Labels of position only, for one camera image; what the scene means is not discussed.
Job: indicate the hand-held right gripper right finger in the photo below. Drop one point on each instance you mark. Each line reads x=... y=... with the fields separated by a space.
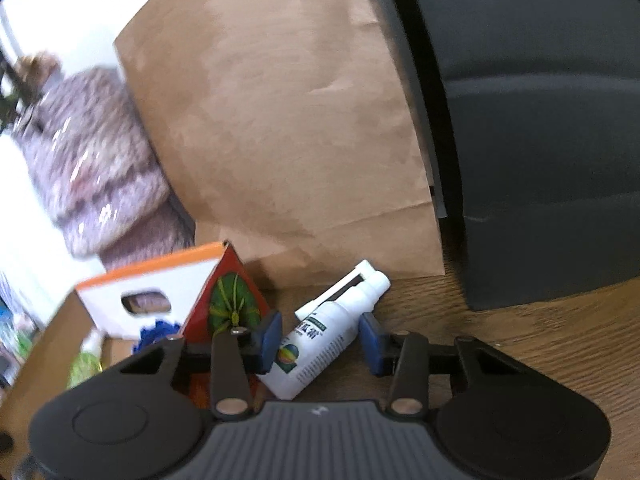
x=372 y=342

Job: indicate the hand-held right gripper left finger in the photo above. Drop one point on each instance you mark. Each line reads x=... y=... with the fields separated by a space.
x=268 y=340

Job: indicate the white spray bottle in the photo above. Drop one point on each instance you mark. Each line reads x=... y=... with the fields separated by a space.
x=320 y=335

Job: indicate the cardboard box with orange rim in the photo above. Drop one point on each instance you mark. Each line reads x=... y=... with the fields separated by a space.
x=160 y=272

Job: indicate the green packet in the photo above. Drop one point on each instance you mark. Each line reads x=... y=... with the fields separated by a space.
x=85 y=367

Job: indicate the brown paper bag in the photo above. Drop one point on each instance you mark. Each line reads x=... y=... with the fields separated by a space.
x=280 y=110

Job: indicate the purple mottled ceramic vase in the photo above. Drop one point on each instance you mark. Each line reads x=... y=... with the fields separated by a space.
x=100 y=160

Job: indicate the black monitor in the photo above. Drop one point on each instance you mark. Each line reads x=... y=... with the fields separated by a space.
x=540 y=135

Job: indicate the dried roses bouquet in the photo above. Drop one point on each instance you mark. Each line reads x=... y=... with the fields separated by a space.
x=37 y=66

